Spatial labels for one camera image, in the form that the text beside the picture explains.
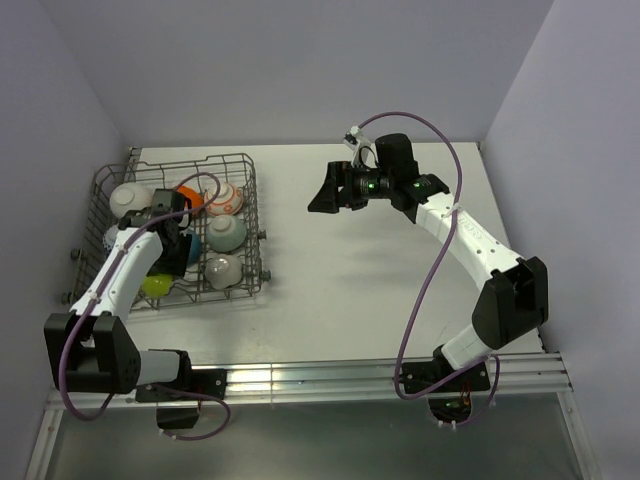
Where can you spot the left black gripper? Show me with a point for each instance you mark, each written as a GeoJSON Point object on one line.
{"type": "Point", "coordinates": [176, 266]}

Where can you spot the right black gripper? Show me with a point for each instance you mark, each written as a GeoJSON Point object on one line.
{"type": "Point", "coordinates": [330, 198]}

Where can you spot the blue glazed bowl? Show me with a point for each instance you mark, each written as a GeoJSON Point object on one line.
{"type": "Point", "coordinates": [195, 248]}

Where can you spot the white square bowl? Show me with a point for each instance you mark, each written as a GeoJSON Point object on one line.
{"type": "Point", "coordinates": [156, 286]}

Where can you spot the small flower shaped dish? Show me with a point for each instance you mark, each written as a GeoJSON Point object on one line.
{"type": "Point", "coordinates": [223, 271]}

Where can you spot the pale teal bowl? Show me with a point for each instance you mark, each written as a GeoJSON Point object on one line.
{"type": "Point", "coordinates": [226, 233]}

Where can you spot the white bowl orange outside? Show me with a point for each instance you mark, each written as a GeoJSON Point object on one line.
{"type": "Point", "coordinates": [193, 200]}

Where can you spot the orange floral pattern bowl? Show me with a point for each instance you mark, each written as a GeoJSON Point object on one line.
{"type": "Point", "coordinates": [229, 200]}

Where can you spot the plain white round bowl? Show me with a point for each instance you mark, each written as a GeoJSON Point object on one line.
{"type": "Point", "coordinates": [129, 197]}

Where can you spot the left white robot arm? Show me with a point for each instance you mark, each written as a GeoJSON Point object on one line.
{"type": "Point", "coordinates": [89, 347]}

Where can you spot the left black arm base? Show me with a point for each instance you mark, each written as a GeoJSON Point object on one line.
{"type": "Point", "coordinates": [180, 407]}

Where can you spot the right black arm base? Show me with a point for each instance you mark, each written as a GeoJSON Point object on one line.
{"type": "Point", "coordinates": [416, 376]}

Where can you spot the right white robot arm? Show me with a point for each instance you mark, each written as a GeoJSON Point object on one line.
{"type": "Point", "coordinates": [513, 290]}

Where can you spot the grey wire dish rack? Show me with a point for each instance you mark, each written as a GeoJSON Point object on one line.
{"type": "Point", "coordinates": [198, 174]}

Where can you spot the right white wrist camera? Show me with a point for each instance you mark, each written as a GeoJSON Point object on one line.
{"type": "Point", "coordinates": [360, 146]}

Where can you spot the aluminium mounting rail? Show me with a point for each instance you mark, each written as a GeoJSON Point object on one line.
{"type": "Point", "coordinates": [364, 380]}

